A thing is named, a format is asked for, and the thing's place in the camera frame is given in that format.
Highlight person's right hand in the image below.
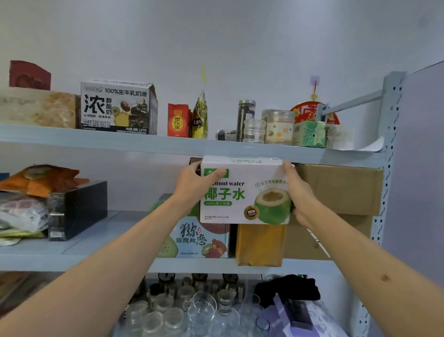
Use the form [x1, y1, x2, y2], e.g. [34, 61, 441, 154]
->
[282, 160, 318, 230]

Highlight person's left hand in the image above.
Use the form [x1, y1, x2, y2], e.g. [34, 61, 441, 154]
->
[173, 161, 227, 209]

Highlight wide clear-taped cardboard box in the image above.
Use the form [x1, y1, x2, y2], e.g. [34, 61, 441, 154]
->
[284, 213, 374, 261]

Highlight kiwi fruit carton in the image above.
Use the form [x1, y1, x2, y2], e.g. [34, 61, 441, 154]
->
[149, 193, 230, 259]

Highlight white coconut water box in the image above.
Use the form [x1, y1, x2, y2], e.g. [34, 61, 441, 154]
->
[200, 155, 292, 225]

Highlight small yellow-taped cardboard box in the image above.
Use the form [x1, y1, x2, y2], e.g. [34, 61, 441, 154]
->
[235, 224, 288, 267]

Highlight grey metal shelves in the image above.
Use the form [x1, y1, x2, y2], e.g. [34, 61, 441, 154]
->
[0, 71, 407, 337]

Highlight person's left forearm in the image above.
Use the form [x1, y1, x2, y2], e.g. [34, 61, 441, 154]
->
[0, 194, 195, 337]

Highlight person's right forearm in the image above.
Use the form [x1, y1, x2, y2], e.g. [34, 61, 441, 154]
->
[305, 208, 444, 337]

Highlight green patterned tea packet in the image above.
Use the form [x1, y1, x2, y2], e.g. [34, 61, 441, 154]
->
[292, 120, 327, 148]

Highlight red yellow-label packet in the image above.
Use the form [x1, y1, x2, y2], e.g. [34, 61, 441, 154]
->
[167, 103, 192, 138]

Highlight yellow green snack bag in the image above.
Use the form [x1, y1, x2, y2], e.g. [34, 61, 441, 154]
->
[191, 66, 209, 139]

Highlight labelled clear plastic jar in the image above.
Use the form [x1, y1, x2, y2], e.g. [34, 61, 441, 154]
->
[265, 110, 296, 145]

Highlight ribbed clear plastic jar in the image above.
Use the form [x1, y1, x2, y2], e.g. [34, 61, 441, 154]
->
[243, 119, 267, 144]

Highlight red knot ornament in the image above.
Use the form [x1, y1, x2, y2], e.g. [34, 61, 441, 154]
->
[290, 75, 340, 125]

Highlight white paper sheet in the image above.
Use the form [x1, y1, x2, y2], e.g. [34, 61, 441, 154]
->
[326, 136, 385, 153]

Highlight metal-lid glass jar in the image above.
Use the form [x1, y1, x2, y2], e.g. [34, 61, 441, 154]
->
[237, 100, 256, 142]

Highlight white black milk carton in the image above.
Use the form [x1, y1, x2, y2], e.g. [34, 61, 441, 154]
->
[80, 79, 159, 135]

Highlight small black box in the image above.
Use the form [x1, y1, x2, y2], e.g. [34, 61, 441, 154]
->
[286, 299, 315, 329]

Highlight large black box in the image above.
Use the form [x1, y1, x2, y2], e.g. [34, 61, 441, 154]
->
[48, 180, 108, 242]

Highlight group of clear glass cups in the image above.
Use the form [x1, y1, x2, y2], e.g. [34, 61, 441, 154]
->
[121, 273, 271, 337]

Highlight plain purple bag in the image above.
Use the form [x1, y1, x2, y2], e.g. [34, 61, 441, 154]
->
[258, 293, 296, 337]

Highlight purple patterned white bag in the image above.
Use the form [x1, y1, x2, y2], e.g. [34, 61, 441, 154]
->
[305, 300, 349, 337]

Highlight orange snack bag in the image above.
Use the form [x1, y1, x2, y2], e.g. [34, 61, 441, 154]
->
[0, 164, 90, 199]

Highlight pale printed snack packet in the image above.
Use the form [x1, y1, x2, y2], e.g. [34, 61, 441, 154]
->
[0, 193, 49, 233]

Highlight tan textured packet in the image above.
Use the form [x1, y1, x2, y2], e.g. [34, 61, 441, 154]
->
[0, 88, 79, 129]

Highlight pale green flat packet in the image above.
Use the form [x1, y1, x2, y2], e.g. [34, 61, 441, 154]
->
[0, 229, 48, 246]

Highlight dark red patterned box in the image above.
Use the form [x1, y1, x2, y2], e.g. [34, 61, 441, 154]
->
[9, 60, 52, 91]

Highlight yellow flat packet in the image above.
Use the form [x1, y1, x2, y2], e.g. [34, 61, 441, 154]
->
[0, 272, 60, 313]

